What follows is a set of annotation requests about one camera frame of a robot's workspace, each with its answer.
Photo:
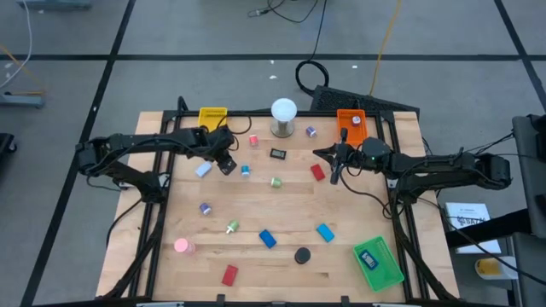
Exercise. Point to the pink USB wall charger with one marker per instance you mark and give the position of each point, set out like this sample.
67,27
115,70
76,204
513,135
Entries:
253,140

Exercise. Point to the small black digital display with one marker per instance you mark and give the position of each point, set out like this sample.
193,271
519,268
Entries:
278,153

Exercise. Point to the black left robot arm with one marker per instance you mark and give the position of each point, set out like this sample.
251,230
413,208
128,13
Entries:
141,138

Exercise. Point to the orange sand hourglass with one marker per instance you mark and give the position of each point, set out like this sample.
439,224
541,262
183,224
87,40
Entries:
302,255

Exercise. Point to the purple USB wall charger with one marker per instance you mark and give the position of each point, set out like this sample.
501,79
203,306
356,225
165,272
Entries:
205,208
311,131

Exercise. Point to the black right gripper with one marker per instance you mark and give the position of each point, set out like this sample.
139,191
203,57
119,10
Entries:
352,155

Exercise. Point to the light blue USB wall charger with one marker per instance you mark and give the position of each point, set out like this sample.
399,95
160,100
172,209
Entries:
203,169

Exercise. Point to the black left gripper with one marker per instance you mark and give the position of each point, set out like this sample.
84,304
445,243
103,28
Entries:
219,140

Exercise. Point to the black table edge clamp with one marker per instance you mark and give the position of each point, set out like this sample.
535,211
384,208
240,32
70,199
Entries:
220,299
345,300

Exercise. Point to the yellow and white roll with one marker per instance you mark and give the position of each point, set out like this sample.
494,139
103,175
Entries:
490,268

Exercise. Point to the green USB wall charger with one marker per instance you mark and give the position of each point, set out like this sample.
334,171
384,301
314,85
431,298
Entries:
276,182
232,226

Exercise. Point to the yellow plastic basket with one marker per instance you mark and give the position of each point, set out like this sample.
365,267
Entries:
212,116

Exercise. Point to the orange plastic basket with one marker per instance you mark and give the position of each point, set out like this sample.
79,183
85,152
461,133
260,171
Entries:
356,135

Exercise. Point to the grey metal cart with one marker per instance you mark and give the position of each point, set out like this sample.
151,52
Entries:
531,183

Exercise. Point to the cyan rectangular case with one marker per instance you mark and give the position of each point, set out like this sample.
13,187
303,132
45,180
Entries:
325,233

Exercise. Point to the black table frame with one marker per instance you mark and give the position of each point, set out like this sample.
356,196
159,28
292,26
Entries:
320,113

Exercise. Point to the white bulb table lamp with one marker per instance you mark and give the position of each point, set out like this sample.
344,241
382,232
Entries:
283,110

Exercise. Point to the green plastic basket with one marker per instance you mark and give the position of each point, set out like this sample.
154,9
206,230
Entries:
386,273

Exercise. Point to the pink cap hourglass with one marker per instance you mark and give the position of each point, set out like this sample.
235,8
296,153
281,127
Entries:
181,245

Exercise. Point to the dark blue rectangular case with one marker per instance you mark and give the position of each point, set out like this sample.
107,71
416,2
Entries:
267,239

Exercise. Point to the blue case with white label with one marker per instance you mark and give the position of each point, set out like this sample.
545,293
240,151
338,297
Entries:
368,260

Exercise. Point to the black caster wheel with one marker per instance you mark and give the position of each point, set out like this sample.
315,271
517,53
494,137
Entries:
6,143

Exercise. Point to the white printed booklet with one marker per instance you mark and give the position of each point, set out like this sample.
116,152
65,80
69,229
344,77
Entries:
469,213

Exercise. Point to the red rectangular case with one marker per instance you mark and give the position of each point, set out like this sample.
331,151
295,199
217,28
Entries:
317,172
230,275

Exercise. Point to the black flat bar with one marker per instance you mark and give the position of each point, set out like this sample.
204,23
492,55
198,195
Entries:
490,228

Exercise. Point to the grey floor stand foot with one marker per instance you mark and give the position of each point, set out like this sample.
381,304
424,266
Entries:
21,101
55,4

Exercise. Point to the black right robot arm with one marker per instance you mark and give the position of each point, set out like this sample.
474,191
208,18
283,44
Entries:
426,164

